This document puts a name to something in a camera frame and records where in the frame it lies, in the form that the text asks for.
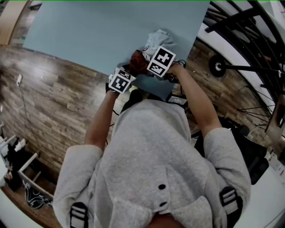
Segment light blue cloth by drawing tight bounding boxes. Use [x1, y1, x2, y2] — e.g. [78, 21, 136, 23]
[142, 28, 177, 63]

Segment rust brown cloth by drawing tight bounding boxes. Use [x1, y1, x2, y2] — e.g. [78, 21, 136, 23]
[128, 50, 152, 74]

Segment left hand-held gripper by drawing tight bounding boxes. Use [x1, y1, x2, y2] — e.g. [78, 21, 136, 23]
[108, 67, 137, 94]

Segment black rubber wheel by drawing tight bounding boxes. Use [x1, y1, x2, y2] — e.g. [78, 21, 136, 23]
[208, 55, 227, 78]

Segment wooden railing post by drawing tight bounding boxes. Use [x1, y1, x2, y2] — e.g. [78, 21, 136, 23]
[265, 95, 285, 134]

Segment tangle of cables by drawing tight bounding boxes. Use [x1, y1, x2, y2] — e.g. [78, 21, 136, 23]
[23, 182, 52, 209]

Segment white desk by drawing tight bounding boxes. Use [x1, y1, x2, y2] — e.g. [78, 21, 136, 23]
[250, 142, 285, 228]
[0, 133, 54, 201]

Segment wooden table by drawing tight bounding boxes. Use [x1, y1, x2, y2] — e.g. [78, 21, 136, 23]
[0, 0, 31, 46]

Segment person's left forearm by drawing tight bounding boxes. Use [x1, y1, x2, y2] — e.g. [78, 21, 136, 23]
[84, 90, 120, 152]

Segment person's black trousers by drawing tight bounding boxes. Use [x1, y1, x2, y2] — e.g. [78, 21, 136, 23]
[123, 88, 145, 112]

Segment person's right forearm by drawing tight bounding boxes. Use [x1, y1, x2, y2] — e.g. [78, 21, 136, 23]
[167, 63, 224, 137]

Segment black strap buckle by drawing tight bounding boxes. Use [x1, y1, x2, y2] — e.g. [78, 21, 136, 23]
[219, 186, 244, 216]
[69, 201, 90, 228]

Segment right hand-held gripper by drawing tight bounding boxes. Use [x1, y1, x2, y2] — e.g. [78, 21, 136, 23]
[146, 45, 178, 78]

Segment black power box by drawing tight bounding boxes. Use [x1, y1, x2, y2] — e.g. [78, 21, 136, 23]
[166, 93, 188, 107]

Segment person's grey hoodie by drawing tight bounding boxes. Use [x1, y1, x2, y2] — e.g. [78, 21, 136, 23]
[52, 99, 252, 228]

